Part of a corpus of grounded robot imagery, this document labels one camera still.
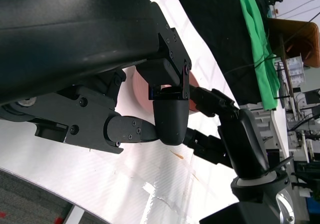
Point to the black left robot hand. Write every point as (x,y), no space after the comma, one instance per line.
(75,47)

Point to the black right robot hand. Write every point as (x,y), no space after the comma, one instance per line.
(242,144)

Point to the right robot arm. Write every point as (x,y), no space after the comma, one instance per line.
(250,194)

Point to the white blue printed carton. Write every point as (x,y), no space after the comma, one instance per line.
(295,69)

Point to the blue plastic crate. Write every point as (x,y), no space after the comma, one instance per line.
(313,205)

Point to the green cloth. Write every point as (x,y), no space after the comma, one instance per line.
(260,47)

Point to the black backdrop cloth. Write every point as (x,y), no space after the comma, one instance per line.
(212,34)

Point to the brown open bin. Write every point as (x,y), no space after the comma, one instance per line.
(297,37)

